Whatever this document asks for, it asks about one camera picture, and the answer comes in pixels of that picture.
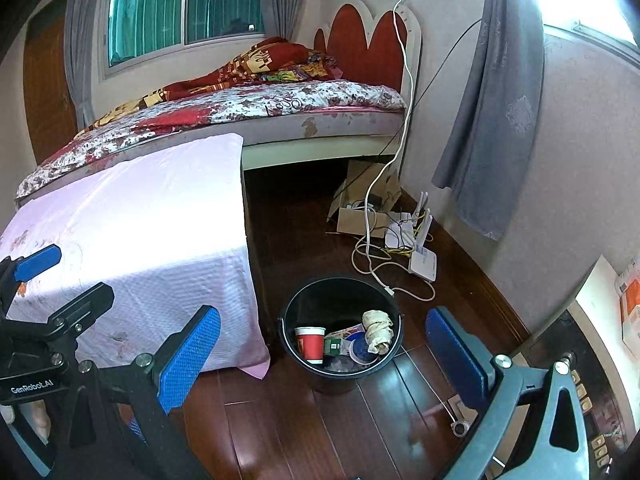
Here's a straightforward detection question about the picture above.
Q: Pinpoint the grey window curtain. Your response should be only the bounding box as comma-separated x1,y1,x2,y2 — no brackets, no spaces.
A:
256,0,302,44
64,0,109,132

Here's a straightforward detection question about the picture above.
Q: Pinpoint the flat white router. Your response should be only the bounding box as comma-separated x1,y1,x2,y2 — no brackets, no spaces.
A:
408,246,439,279

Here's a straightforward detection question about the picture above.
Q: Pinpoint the red printed blanket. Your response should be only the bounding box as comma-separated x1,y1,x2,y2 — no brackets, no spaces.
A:
74,36,347,139

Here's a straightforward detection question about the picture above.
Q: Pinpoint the long grey patterned curtain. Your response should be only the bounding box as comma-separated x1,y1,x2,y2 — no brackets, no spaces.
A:
431,0,547,242

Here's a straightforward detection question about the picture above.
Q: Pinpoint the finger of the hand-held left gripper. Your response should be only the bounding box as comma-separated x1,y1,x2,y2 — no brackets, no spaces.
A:
4,281,116,362
0,243,63,312

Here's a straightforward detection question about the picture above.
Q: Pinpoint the black cable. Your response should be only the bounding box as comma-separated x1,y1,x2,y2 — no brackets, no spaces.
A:
344,16,484,202

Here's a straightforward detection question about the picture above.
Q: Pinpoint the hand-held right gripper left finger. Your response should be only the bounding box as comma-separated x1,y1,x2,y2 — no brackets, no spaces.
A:
65,305,222,480

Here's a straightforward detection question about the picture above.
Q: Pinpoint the table with white cloth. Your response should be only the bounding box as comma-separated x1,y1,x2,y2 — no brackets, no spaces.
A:
0,132,272,381

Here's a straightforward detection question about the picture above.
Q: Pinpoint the orange and white box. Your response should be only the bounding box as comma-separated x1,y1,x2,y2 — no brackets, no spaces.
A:
619,259,640,349

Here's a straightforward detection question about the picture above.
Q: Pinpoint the blue paper cup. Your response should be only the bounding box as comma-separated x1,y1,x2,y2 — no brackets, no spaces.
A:
349,334,379,364

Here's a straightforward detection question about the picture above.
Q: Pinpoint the brown wooden door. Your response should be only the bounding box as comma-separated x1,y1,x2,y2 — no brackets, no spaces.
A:
21,14,79,167

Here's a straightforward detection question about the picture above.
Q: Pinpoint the beige paper wad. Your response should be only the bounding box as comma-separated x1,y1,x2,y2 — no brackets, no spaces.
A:
362,308,397,357

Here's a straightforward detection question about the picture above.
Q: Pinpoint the white framed window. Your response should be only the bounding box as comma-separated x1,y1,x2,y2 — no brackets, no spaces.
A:
101,0,267,79

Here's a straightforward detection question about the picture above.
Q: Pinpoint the white router with antennas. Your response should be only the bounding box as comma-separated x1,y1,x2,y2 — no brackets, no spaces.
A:
384,191,434,252

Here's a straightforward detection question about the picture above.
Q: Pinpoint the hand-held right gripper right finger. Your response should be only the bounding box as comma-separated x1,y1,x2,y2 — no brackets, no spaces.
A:
425,306,592,480

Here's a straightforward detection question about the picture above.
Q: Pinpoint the dark cabinet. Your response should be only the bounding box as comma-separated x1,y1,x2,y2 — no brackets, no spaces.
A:
529,309,640,463

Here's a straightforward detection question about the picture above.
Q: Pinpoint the cream bed frame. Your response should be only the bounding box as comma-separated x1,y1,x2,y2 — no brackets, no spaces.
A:
239,131,404,172

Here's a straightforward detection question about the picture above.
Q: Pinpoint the red and cream headboard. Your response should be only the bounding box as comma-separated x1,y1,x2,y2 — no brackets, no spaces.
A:
313,2,424,97

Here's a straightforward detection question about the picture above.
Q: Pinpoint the white panel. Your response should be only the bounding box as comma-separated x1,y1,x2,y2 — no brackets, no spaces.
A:
574,254,640,362

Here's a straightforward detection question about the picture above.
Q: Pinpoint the black trash bin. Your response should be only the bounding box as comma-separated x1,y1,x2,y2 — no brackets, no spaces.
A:
278,274,404,396

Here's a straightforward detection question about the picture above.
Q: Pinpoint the grey mattress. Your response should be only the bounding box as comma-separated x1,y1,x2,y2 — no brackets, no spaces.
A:
239,106,407,149

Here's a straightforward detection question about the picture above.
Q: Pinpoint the floral bed sheet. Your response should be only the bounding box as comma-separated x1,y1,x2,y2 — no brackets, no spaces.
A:
14,80,408,202

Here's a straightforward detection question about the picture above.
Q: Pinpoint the red paper cup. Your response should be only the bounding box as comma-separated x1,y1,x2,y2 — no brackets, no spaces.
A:
294,326,327,365

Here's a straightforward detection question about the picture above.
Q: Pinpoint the cardboard box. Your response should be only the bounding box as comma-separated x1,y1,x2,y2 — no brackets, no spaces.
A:
326,159,402,238

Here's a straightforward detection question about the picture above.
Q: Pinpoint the person's left hand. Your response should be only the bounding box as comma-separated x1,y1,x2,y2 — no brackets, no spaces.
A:
0,401,52,443

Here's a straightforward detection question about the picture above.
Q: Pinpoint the white power cable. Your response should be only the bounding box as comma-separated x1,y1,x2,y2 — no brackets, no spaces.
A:
351,0,437,302

